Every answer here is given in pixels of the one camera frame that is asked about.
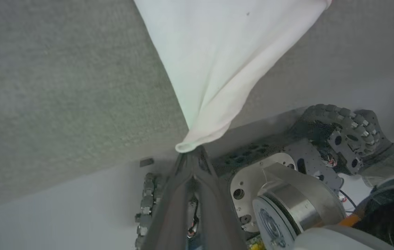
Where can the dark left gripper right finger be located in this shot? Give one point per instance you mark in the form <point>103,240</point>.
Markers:
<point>217,218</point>

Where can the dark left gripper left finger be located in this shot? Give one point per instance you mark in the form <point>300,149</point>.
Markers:
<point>172,215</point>

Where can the red garment with white stripes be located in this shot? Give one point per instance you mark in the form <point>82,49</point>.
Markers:
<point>224,62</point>

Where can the dark perforated robot base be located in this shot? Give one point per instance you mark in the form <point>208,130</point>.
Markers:
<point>249,152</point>

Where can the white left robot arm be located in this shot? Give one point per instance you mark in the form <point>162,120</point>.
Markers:
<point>335,239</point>

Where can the grey mecanum wheel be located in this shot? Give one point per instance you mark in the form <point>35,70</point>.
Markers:
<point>349,135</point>
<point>147,205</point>

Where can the small dark sofa foot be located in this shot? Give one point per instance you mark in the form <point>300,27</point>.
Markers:
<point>146,162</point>

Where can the white silver robot waist joint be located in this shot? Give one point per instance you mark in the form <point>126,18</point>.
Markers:
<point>287,201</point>

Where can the grey fabric sofa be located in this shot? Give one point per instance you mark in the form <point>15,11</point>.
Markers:
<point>61,86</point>

